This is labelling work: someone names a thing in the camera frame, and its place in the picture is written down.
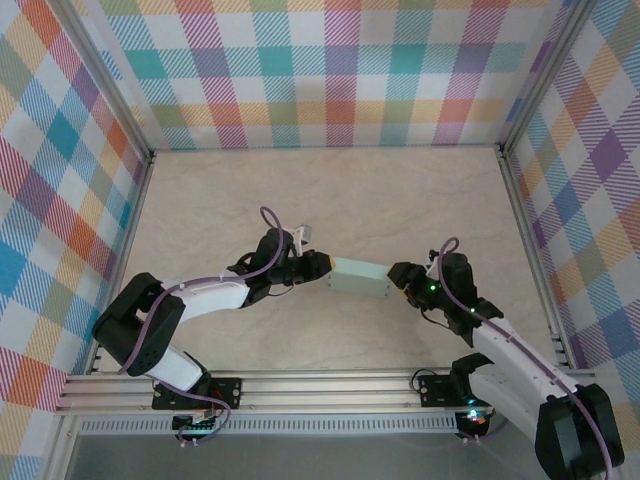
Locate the light blue paper box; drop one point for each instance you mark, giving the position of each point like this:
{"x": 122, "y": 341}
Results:
{"x": 357, "y": 280}

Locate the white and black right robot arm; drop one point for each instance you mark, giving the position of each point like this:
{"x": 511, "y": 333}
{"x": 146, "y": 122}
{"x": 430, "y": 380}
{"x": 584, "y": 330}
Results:
{"x": 520, "y": 370}

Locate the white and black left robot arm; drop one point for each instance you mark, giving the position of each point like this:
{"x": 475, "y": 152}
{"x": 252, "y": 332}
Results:
{"x": 215, "y": 295}

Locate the round black controller with light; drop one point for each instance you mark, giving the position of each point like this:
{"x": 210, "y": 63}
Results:
{"x": 475, "y": 422}

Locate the black electronics board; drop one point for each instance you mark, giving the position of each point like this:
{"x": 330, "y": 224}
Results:
{"x": 192, "y": 425}

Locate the aluminium table side rail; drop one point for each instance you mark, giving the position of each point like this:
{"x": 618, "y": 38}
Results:
{"x": 532, "y": 240}
{"x": 125, "y": 240}

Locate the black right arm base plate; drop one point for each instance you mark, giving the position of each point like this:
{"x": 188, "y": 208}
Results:
{"x": 435, "y": 390}

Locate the long aluminium mounting rail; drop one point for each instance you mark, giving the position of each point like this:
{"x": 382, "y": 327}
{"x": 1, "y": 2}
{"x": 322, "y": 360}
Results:
{"x": 325, "y": 390}

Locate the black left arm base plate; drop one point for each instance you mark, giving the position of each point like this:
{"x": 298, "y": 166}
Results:
{"x": 225, "y": 390}

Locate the aluminium corner post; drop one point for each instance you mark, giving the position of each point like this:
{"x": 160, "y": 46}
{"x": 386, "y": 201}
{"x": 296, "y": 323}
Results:
{"x": 550, "y": 75}
{"x": 100, "y": 75}

